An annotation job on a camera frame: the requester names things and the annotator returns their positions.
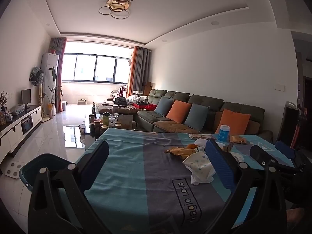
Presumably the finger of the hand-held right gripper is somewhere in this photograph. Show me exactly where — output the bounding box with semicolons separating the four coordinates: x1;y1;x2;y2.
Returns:
250;145;278;171
275;140;296;159

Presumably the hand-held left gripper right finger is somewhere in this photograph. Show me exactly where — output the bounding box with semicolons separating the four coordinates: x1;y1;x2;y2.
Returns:
205;139;287;234

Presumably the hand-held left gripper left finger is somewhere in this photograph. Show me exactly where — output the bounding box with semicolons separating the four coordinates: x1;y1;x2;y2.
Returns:
28;140;110;234

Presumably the teal plastic bin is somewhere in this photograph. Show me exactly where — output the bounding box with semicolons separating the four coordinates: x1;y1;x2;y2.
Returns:
19;160;81;200

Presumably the crumpled patterned paper cup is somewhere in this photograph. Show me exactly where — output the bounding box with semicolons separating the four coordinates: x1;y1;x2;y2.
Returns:
182;151;216;179

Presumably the black folding panel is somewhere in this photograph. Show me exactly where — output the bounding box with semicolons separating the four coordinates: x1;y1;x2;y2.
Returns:
275;101;301;149

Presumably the white crumpled tissue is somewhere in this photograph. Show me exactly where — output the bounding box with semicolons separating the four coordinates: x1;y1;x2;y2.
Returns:
194;138;215;152

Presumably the white cup with blue label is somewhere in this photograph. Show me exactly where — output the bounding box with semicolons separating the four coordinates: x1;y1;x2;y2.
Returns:
218;124;231;142

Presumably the flat printed snack packet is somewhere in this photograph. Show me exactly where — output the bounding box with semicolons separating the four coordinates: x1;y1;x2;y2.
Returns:
189;134;215;140

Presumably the glass coffee table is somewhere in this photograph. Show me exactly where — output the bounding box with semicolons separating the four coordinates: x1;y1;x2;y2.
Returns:
84;112;137;137

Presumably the blue grey tablecloth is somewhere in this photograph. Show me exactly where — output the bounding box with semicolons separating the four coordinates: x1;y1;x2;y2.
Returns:
58;127;296;234

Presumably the orange cushion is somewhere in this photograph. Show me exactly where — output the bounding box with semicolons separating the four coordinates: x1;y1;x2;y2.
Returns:
215;109;251;136
166;100;192;123

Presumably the blue cushion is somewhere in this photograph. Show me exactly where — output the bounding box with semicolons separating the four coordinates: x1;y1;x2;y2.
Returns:
154;96;175;117
184;103;210;131

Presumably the dark green sofa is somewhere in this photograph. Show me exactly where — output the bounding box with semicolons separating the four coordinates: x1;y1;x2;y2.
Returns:
135;89;273;142

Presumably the pile of clothes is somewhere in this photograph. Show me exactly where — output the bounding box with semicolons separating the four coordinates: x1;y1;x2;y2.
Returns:
111;95;158;111

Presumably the tall leafy potted plant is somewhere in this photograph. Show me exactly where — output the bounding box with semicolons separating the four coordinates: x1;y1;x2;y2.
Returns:
46;66;63;120

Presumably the white bathroom scale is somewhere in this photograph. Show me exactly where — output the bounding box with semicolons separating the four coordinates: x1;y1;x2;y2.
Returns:
4;162;21;179

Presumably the white black tv cabinet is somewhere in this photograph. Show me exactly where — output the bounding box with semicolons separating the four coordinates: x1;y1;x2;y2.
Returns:
0;105;42;153

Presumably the plastic covered box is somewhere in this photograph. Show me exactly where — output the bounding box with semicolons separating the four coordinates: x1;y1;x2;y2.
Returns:
11;104;25;115

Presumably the small black monitor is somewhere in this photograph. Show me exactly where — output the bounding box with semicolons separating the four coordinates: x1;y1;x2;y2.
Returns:
21;89;32;109

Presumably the large black framed window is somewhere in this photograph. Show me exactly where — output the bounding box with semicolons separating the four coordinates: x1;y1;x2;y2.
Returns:
62;52;133;83

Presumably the grey and red curtain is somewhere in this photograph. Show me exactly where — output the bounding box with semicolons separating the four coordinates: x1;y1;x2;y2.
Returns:
50;38;67;113

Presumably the white standing air conditioner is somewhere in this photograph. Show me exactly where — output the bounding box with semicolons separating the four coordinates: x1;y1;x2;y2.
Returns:
40;53;59;119

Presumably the grey and orange curtain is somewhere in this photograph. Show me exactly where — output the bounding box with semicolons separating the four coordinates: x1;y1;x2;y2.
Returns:
127;46;152;98

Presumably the covered standing fan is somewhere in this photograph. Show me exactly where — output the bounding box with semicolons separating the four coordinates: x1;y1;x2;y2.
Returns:
29;66;45;122

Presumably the plant in blue vase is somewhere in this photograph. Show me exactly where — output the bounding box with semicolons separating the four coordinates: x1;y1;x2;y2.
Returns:
0;91;8;113

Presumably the ring ceiling light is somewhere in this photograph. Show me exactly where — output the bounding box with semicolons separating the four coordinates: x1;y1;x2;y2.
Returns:
99;0;139;20

